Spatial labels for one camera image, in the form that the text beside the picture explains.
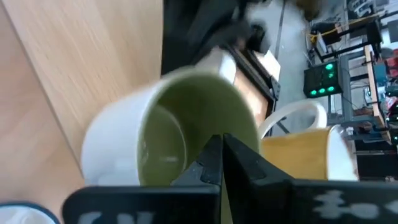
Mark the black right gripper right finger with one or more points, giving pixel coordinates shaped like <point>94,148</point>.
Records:
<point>311,202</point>

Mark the yellow mug white interior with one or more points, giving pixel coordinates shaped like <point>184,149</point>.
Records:
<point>295,152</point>

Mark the wooden rack board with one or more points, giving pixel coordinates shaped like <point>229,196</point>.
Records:
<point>374,93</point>

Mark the black aluminium table frame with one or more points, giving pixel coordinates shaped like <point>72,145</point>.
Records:
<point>258,77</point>

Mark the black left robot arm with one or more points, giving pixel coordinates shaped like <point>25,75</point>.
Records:
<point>252,35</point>

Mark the black device green lights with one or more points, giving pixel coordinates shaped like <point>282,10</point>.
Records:
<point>321,79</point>

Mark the white mug green interior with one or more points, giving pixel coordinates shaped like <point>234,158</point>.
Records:
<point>118,140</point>

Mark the white mug navy floral print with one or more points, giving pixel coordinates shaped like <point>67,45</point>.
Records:
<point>21,216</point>

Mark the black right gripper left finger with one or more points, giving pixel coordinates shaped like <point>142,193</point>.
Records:
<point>140,205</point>

